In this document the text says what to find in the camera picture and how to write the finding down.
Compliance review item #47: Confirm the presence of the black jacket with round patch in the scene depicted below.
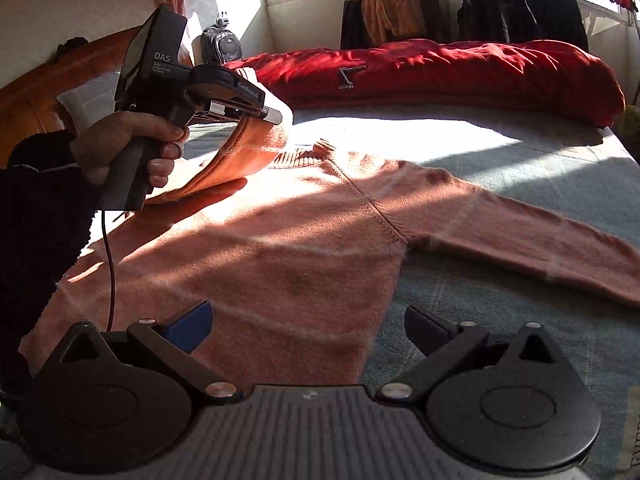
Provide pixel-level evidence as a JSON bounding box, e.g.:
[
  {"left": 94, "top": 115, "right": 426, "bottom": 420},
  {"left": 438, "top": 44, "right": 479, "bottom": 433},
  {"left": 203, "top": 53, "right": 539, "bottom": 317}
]
[{"left": 465, "top": 0, "right": 511, "bottom": 43}]

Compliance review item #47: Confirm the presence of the grey backpack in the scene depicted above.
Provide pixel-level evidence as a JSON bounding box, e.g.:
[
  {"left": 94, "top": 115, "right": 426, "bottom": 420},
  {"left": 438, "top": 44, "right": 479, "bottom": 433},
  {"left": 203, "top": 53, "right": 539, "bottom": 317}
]
[{"left": 200, "top": 10, "right": 244, "bottom": 63}]

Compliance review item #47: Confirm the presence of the person's left forearm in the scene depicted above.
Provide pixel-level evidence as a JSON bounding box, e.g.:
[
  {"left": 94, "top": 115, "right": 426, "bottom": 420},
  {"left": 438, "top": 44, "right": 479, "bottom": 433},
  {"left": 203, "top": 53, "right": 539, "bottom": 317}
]
[{"left": 0, "top": 130, "right": 101, "bottom": 401}]

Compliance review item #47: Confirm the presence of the dark cloth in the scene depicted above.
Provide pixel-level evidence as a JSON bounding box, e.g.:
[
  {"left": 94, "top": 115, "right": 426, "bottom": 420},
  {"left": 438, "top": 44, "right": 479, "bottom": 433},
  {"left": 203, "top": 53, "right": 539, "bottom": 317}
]
[{"left": 55, "top": 36, "right": 88, "bottom": 58}]

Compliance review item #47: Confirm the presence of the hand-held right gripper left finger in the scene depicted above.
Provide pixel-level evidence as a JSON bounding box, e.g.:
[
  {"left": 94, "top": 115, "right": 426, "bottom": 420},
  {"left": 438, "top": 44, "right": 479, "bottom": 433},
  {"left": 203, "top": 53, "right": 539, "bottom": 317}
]
[{"left": 60, "top": 300, "right": 243, "bottom": 403}]

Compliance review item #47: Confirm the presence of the red duvet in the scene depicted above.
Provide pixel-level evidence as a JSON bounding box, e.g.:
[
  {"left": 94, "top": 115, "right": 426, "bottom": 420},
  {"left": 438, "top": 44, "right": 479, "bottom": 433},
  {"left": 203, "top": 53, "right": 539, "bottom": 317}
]
[{"left": 222, "top": 39, "right": 626, "bottom": 128}]

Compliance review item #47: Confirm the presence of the wooden headboard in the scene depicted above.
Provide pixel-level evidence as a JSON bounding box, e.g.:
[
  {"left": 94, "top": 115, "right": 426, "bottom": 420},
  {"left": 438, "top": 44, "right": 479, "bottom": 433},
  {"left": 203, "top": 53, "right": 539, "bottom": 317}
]
[{"left": 0, "top": 25, "right": 151, "bottom": 171}]

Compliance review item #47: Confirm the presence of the person's left hand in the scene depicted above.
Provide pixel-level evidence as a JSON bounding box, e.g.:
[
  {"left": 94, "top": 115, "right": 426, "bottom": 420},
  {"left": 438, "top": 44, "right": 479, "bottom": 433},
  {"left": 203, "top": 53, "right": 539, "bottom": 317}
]
[{"left": 70, "top": 110, "right": 191, "bottom": 188}]

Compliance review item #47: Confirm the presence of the grey metal tool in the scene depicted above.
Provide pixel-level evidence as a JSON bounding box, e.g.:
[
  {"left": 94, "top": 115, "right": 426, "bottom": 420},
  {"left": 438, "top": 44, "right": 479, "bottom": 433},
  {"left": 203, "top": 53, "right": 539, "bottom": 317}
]
[{"left": 337, "top": 65, "right": 367, "bottom": 90}]

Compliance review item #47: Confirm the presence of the grey plaid pillow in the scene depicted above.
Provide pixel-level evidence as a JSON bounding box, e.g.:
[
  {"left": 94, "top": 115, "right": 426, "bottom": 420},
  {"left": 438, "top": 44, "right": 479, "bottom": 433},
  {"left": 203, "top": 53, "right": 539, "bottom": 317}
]
[{"left": 55, "top": 70, "right": 126, "bottom": 136}]

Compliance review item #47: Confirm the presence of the orange garment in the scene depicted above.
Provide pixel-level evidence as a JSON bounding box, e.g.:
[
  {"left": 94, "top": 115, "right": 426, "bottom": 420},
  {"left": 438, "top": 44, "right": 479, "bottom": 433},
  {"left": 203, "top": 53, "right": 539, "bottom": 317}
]
[{"left": 361, "top": 0, "right": 428, "bottom": 46}]

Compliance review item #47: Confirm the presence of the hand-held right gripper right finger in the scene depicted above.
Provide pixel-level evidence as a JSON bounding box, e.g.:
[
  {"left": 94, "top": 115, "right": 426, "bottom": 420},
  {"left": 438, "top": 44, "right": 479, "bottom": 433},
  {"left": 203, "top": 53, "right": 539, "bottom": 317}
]
[{"left": 375, "top": 304, "right": 558, "bottom": 403}]

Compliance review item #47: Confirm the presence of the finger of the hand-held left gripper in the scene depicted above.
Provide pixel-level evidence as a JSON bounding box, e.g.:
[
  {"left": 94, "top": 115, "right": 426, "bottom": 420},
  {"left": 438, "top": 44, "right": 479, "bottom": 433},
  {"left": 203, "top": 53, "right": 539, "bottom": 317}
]
[{"left": 207, "top": 100, "right": 294, "bottom": 127}]

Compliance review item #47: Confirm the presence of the orange knit sweater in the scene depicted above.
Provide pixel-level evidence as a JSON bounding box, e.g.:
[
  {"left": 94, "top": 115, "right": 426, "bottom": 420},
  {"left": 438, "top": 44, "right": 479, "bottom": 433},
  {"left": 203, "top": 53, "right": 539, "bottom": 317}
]
[{"left": 20, "top": 62, "right": 640, "bottom": 391}]

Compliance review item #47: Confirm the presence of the dark chair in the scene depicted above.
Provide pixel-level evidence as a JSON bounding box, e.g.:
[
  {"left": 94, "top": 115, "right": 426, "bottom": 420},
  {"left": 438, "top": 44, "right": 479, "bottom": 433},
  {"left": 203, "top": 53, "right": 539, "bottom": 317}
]
[{"left": 340, "top": 0, "right": 451, "bottom": 51}]

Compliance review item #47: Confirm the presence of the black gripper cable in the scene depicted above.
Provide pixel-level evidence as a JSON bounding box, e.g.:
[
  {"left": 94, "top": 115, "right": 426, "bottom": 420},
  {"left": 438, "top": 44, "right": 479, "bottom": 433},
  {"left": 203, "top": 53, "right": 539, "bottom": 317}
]
[{"left": 100, "top": 207, "right": 117, "bottom": 333}]

